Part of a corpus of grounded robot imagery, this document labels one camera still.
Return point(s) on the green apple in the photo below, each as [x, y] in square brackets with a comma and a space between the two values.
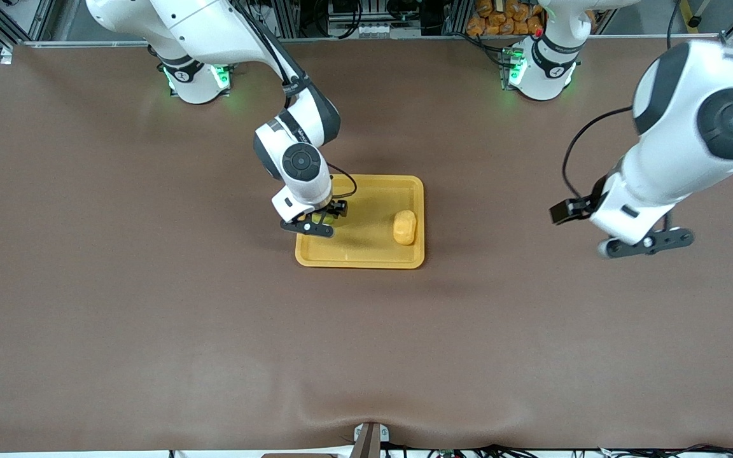
[313, 217]

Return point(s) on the yellow potato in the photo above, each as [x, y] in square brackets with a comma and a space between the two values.
[404, 228]

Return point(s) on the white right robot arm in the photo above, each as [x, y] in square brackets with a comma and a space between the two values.
[303, 165]

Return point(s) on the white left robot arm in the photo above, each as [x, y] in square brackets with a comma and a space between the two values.
[672, 159]

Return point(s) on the yellow plastic tray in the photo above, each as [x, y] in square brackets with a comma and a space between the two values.
[373, 245]

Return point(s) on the white power strip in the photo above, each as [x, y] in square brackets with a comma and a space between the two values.
[379, 30]

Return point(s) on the orange packaged goods pile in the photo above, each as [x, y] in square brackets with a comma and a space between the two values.
[506, 16]

